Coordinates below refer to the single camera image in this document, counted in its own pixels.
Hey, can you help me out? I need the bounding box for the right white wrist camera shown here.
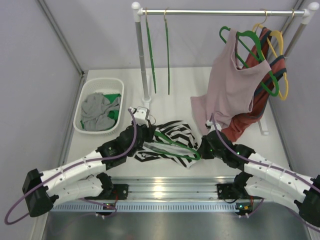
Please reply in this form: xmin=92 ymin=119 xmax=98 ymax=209
xmin=205 ymin=120 xmax=222 ymax=133

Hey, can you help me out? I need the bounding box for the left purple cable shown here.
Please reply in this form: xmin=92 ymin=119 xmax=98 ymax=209
xmin=4 ymin=107 xmax=138 ymax=225

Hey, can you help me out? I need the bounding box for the yellow hanger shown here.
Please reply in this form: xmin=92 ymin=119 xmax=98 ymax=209
xmin=252 ymin=9 xmax=289 ymax=101

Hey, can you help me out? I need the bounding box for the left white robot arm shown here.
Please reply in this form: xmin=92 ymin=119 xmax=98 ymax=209
xmin=22 ymin=124 xmax=156 ymax=218

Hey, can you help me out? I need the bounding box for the black white striped tank top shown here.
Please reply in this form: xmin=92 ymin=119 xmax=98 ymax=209
xmin=134 ymin=120 xmax=201 ymax=169

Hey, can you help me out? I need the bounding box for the green cloth in basket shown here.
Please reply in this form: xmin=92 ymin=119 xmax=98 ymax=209
xmin=79 ymin=93 xmax=122 ymax=127

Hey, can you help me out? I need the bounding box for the green hanger holding pink top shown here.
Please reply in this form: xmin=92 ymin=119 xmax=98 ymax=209
xmin=219 ymin=25 xmax=280 ymax=98

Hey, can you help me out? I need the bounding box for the white plastic laundry basket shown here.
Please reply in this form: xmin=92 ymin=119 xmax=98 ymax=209
xmin=73 ymin=77 xmax=125 ymax=135

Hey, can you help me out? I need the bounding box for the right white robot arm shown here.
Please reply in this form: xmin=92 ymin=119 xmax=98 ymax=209
xmin=198 ymin=130 xmax=320 ymax=227

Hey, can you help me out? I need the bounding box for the aluminium mounting rail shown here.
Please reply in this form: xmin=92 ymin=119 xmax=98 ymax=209
xmin=84 ymin=176 xmax=311 ymax=201

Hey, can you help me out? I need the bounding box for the metal clothes rack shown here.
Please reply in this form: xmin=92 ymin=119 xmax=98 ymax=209
xmin=131 ymin=1 xmax=320 ymax=137

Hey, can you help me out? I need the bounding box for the grey cloth in basket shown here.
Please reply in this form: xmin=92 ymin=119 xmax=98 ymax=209
xmin=80 ymin=92 xmax=116 ymax=132

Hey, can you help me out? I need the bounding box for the slotted grey cable duct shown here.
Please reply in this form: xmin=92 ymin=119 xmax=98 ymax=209
xmin=51 ymin=201 xmax=253 ymax=213

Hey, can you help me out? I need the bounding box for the pink tank top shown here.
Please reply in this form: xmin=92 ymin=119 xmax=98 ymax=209
xmin=190 ymin=29 xmax=271 ymax=135

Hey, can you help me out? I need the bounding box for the rust red tank top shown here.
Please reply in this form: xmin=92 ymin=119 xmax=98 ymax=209
xmin=222 ymin=26 xmax=289 ymax=143

